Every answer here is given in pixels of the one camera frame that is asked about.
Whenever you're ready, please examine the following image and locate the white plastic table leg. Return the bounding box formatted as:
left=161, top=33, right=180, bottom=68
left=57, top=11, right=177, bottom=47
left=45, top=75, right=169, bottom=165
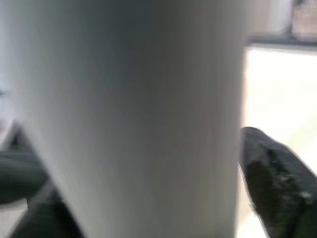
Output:
left=0, top=0, right=248, bottom=238

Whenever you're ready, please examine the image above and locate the beige cloth covered table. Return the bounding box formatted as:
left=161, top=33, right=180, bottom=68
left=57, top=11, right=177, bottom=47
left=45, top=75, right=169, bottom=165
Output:
left=293, top=0, right=317, bottom=37

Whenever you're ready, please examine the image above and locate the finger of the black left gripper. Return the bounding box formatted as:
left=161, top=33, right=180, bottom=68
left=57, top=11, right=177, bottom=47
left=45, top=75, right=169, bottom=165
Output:
left=0, top=148, right=48, bottom=204

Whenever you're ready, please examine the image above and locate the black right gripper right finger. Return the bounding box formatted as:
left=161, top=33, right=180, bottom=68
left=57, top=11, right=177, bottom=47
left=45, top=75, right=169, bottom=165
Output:
left=238, top=126, right=317, bottom=238

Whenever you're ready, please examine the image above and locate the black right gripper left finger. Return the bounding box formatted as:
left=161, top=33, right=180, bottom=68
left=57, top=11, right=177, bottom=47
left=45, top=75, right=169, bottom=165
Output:
left=11, top=184, right=84, bottom=238

